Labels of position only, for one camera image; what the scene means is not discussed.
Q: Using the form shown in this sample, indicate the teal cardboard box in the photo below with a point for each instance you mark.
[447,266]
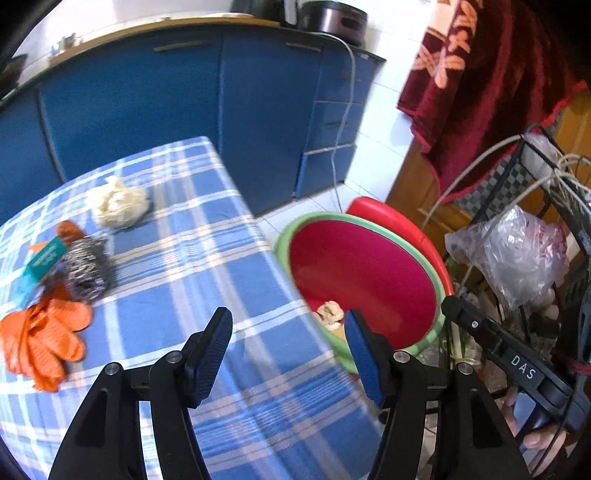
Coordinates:
[44,261]

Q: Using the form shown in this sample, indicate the yellow sponge cloth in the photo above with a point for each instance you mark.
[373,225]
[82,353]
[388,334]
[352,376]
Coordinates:
[339,333]

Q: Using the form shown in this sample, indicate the red bucket with green rim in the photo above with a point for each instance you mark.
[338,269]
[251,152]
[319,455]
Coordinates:
[369,267]

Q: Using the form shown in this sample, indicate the blue kitchen base cabinet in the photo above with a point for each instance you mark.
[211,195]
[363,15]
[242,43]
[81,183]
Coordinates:
[138,92]

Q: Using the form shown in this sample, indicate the dark red patterned towel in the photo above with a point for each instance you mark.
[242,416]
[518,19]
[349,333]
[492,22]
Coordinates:
[475,92]

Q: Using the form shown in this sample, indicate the red plastic stool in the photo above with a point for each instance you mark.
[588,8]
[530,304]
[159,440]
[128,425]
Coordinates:
[392,217]

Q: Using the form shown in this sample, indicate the black metal rack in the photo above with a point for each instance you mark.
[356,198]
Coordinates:
[485,154]

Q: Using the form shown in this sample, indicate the black rice cooker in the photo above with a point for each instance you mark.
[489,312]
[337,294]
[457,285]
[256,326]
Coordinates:
[332,21]

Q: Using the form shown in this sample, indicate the person's right hand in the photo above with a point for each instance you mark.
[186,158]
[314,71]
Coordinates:
[542,441]

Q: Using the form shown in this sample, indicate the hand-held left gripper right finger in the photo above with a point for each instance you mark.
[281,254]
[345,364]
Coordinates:
[364,364]

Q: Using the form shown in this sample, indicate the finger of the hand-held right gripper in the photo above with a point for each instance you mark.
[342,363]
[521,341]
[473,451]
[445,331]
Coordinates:
[466,316]

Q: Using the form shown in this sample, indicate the blue plaid tablecloth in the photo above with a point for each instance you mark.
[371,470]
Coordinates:
[184,258]

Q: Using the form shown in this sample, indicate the steel wool scourer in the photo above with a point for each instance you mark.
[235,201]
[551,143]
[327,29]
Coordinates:
[87,272]

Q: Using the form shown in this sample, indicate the small paper ball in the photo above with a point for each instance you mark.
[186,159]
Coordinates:
[328,311]

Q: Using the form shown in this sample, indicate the clear plastic bag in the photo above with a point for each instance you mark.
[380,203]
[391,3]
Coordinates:
[512,249]

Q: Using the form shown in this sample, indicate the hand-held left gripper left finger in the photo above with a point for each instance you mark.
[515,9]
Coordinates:
[210,360]

